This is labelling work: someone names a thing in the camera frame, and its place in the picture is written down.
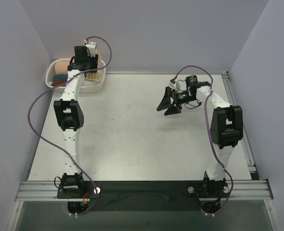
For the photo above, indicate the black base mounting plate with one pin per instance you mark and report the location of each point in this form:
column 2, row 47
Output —
column 146, row 196

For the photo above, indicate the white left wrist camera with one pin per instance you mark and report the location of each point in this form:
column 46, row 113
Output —
column 91, row 47

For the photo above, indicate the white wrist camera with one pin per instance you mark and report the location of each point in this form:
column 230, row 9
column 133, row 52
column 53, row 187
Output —
column 91, row 47
column 175, row 85

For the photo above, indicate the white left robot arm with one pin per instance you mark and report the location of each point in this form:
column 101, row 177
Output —
column 70, row 119

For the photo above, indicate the blue grey rolled towel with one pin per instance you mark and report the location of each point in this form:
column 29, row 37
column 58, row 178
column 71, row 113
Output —
column 60, row 77

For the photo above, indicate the brown rolled towel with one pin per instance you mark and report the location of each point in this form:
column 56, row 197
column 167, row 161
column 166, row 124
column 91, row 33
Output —
column 58, row 83

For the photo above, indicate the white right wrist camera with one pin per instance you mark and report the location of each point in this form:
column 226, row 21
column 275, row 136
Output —
column 175, row 85

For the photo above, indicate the yellow white striped towel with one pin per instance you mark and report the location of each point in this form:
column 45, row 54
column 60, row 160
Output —
column 96, row 76

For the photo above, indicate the peach orange rolled towel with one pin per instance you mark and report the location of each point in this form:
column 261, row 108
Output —
column 61, row 67

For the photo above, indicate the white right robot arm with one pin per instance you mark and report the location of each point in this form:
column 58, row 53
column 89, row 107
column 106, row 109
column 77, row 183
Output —
column 224, row 128

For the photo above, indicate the white perforated plastic basket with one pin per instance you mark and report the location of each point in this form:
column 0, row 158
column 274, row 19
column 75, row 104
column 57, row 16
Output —
column 87, row 86

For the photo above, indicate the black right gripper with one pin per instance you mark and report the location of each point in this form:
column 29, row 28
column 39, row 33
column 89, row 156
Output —
column 173, row 99

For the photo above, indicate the aluminium front rail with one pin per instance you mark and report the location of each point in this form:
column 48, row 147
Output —
column 241, row 189

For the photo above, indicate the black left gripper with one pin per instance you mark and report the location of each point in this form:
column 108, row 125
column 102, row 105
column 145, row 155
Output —
column 94, row 62

